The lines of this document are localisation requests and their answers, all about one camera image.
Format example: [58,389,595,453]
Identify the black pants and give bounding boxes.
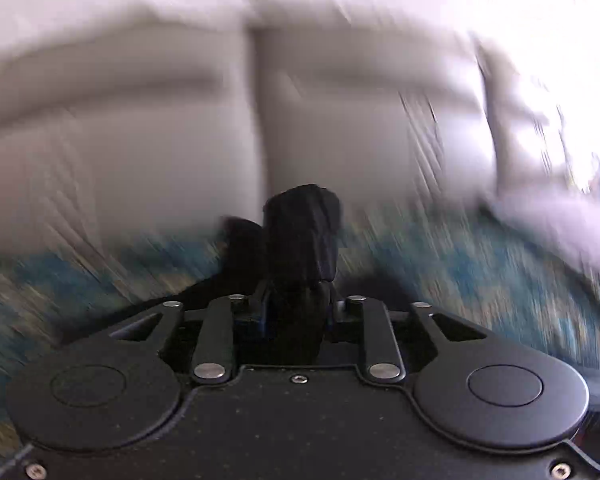
[168,184,412,369]

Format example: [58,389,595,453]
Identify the teal paisley patterned throw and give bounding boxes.
[0,207,600,459]

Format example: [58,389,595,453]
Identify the beige leather sofa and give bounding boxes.
[0,0,600,255]

